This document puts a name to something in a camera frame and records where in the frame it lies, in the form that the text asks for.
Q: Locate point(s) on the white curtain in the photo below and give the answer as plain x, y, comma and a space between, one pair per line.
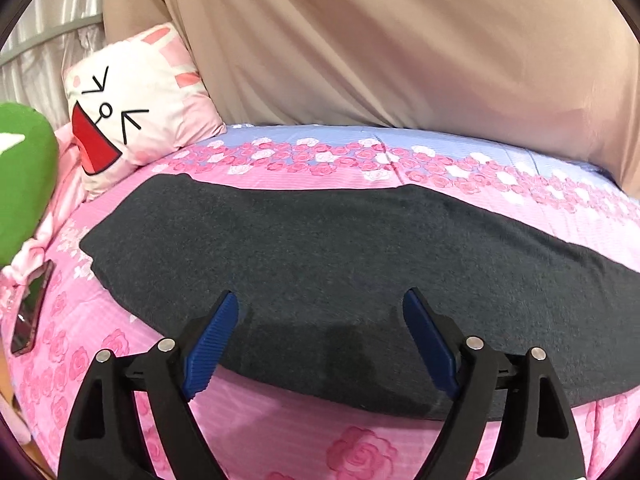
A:
50, 0

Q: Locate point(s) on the rabbit face pillow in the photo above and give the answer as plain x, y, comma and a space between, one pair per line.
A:
150, 85

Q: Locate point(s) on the beige cloth cover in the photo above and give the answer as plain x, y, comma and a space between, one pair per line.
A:
375, 35

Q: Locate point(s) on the metal bed rail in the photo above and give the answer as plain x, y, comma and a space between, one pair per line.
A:
45, 36

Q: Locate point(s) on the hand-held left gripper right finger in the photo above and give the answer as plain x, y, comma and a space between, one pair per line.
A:
430, 340

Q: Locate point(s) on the smartphone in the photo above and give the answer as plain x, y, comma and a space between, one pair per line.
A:
32, 310

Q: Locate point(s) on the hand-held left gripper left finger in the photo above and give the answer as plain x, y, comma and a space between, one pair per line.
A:
212, 340

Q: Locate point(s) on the dark grey pants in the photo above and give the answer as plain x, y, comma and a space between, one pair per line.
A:
325, 240

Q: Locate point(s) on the pink floral bed sheet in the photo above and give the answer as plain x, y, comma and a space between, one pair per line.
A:
300, 442

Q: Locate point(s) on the green plush toy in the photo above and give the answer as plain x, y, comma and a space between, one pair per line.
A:
25, 185

